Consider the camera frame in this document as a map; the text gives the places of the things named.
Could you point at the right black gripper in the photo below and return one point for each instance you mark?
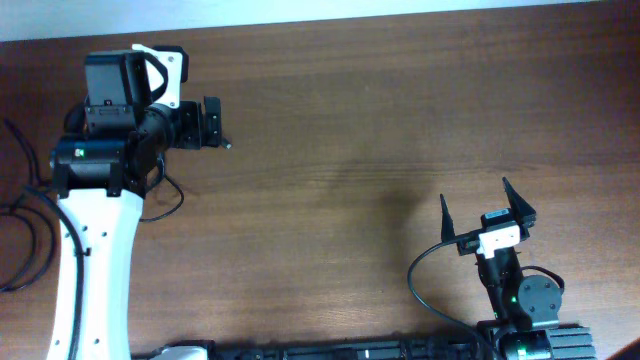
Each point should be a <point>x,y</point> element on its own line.
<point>523,212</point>

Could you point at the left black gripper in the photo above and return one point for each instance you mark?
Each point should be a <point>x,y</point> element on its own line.
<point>195,125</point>

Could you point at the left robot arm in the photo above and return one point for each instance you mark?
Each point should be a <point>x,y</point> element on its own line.
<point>112,154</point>

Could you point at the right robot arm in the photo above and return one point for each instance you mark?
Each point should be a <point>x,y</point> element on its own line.
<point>526,300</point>

